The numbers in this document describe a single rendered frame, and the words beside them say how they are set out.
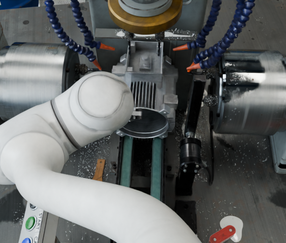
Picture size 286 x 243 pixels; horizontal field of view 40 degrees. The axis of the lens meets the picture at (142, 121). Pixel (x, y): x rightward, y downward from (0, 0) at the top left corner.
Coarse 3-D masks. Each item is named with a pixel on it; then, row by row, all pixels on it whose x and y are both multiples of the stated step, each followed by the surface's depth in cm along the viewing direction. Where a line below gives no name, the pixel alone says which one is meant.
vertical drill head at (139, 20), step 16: (112, 0) 93; (128, 0) 90; (144, 0) 89; (160, 0) 90; (176, 0) 93; (112, 16) 92; (128, 16) 90; (144, 16) 90; (160, 16) 90; (176, 16) 91; (128, 32) 95; (144, 32) 91; (160, 32) 94; (128, 48) 101
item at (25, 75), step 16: (16, 48) 109; (32, 48) 109; (48, 48) 109; (64, 48) 109; (0, 64) 107; (16, 64) 105; (32, 64) 105; (48, 64) 105; (64, 64) 105; (80, 64) 125; (0, 80) 106; (16, 80) 104; (32, 80) 104; (48, 80) 104; (64, 80) 105; (0, 96) 107; (16, 96) 105; (32, 96) 105; (48, 96) 105; (0, 112) 110; (16, 112) 108
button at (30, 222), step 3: (30, 216) 91; (27, 219) 91; (30, 219) 90; (33, 219) 90; (27, 222) 91; (30, 222) 90; (33, 222) 90; (27, 225) 90; (30, 225) 89; (33, 225) 90; (27, 228) 90; (30, 228) 89
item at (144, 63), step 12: (132, 48) 112; (144, 48) 114; (156, 48) 112; (132, 60) 112; (144, 60) 111; (156, 60) 112; (132, 72) 106; (144, 72) 106; (156, 72) 106; (132, 84) 110; (144, 84) 110
